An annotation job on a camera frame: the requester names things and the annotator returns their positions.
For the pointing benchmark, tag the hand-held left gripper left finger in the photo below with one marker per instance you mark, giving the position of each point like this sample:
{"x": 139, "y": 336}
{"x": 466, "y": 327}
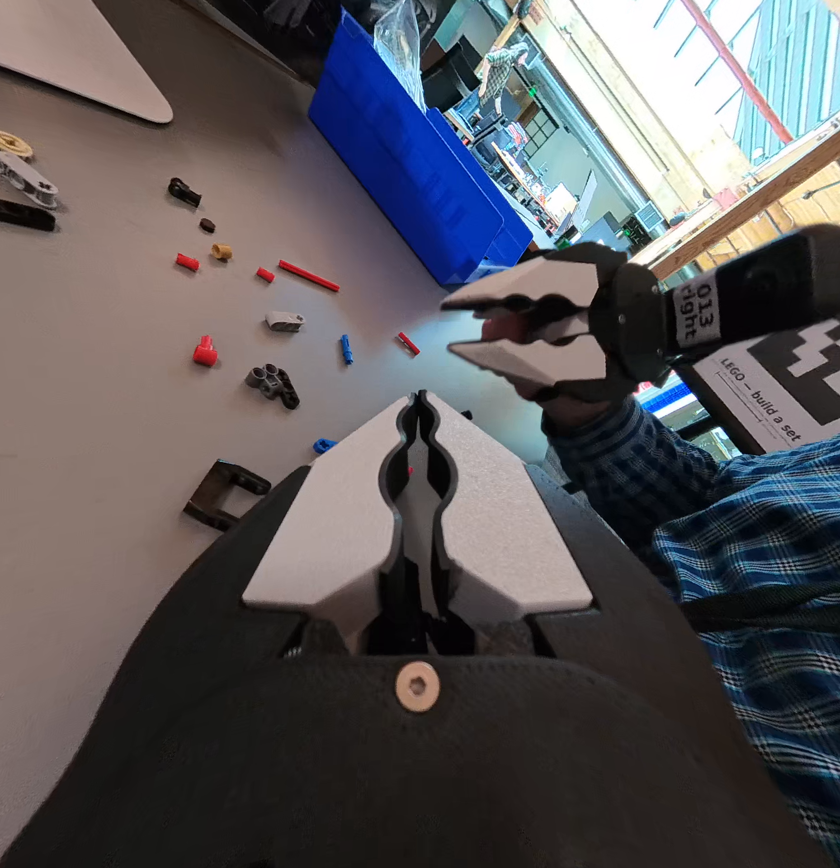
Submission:
{"x": 325, "y": 529}

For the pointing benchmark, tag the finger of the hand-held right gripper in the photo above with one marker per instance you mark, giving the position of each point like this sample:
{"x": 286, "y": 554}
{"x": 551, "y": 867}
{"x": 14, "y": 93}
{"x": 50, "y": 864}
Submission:
{"x": 549, "y": 363}
{"x": 528, "y": 285}

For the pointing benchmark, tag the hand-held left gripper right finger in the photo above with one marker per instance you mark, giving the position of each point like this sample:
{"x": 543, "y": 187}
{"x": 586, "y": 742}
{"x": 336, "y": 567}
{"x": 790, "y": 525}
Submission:
{"x": 508, "y": 536}

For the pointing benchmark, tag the blue plastic bin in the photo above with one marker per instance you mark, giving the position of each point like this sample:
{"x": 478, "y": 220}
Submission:
{"x": 406, "y": 169}

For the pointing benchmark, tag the large clear plastic bag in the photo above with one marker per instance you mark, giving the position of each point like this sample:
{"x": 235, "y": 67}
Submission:
{"x": 399, "y": 47}

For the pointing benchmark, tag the small blue lego beam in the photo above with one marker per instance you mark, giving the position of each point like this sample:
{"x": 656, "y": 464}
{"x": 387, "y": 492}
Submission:
{"x": 323, "y": 445}

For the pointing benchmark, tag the short red lego axle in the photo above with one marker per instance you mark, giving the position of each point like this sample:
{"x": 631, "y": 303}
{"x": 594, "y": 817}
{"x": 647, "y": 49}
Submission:
{"x": 408, "y": 343}

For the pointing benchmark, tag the grey and black lego joint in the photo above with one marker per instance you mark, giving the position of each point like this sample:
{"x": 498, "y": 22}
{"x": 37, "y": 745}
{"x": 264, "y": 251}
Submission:
{"x": 272, "y": 386}

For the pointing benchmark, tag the blue lego pin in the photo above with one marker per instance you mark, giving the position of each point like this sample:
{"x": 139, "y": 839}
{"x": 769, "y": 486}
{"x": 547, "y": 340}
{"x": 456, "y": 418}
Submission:
{"x": 346, "y": 349}

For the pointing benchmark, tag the light grey lego connector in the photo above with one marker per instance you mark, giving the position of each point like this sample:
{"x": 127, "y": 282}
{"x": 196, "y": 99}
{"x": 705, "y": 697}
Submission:
{"x": 284, "y": 321}

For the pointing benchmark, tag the red lego connector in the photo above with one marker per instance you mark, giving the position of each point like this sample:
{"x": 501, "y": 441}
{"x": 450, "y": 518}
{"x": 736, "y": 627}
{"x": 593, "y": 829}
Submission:
{"x": 204, "y": 352}

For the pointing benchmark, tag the long red lego axle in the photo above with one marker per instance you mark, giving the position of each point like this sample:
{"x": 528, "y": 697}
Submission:
{"x": 309, "y": 275}

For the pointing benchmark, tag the tan lego bush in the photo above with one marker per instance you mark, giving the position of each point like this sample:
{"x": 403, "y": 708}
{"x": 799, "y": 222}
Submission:
{"x": 221, "y": 251}

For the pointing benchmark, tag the black lego connector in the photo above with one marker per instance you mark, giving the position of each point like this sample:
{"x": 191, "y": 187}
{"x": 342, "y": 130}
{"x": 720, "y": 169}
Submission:
{"x": 184, "y": 192}

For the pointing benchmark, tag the black lego beam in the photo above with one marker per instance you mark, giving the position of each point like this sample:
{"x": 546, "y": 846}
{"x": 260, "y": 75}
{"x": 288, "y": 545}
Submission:
{"x": 20, "y": 217}

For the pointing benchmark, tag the light grey lego beam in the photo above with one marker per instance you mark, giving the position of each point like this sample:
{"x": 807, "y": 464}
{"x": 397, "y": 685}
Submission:
{"x": 20, "y": 180}

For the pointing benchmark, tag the tan lego gear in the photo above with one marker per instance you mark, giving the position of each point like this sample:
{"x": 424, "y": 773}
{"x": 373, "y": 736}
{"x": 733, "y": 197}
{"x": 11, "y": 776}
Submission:
{"x": 10, "y": 142}

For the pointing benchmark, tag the person's right hand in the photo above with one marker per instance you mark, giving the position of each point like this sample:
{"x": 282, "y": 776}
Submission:
{"x": 505, "y": 330}

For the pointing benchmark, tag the wooden beam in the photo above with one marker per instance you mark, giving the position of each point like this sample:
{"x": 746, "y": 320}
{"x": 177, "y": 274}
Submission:
{"x": 752, "y": 203}

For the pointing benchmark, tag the white sign with black pattern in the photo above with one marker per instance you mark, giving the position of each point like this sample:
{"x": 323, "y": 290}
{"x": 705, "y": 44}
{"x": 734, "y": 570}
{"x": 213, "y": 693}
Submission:
{"x": 786, "y": 400}

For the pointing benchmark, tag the red pipe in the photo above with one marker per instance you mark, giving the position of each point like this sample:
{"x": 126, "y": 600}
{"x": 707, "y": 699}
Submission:
{"x": 732, "y": 61}

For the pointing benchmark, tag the person's plaid shirt torso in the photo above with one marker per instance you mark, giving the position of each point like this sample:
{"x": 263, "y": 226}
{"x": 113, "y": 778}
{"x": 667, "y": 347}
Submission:
{"x": 786, "y": 712}

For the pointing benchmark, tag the silver monitor stand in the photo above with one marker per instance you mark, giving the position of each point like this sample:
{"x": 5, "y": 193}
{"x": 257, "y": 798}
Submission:
{"x": 67, "y": 54}

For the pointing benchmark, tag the black lego frame piece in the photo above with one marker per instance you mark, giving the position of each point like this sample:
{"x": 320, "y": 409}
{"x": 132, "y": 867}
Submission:
{"x": 216, "y": 492}

